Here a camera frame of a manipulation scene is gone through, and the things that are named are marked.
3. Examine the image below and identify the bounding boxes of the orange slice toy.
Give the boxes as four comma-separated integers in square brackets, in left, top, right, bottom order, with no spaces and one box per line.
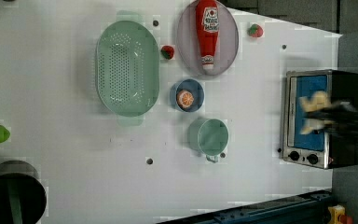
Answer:
[176,90,194,109]

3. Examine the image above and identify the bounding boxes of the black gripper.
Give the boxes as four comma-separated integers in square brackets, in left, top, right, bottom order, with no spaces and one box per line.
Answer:
[305,102,358,141]

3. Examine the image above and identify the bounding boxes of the blue metal frame rail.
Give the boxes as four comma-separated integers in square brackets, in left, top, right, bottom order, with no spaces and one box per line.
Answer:
[159,190,337,224]

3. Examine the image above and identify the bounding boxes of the green mug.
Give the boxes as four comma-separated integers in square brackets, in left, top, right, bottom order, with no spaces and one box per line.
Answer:
[187,119,229,163]

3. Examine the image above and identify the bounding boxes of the yellow plush peeled banana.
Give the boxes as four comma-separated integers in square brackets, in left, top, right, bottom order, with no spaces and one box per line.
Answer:
[299,91,332,135]

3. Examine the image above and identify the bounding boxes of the black round bin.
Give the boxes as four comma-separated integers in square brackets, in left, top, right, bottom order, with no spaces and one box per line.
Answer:
[0,161,48,224]

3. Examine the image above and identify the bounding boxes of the light red strawberry toy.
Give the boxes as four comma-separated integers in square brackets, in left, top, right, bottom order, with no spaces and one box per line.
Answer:
[248,23,264,38]

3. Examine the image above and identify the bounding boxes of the dark red strawberry toy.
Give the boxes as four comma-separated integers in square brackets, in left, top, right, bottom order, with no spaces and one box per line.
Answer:
[160,46,174,60]

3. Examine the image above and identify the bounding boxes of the red ketchup bottle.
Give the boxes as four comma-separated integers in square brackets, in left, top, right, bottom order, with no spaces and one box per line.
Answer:
[196,0,219,70]

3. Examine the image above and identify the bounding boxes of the blue bowl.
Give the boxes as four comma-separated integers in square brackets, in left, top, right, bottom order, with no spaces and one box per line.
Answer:
[170,78,204,113]

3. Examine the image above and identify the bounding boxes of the grey round plate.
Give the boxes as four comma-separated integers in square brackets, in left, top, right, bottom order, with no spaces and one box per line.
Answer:
[176,0,239,76]

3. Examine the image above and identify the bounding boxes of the green perforated colander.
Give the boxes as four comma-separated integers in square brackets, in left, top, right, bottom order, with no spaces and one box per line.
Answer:
[95,10,159,126]

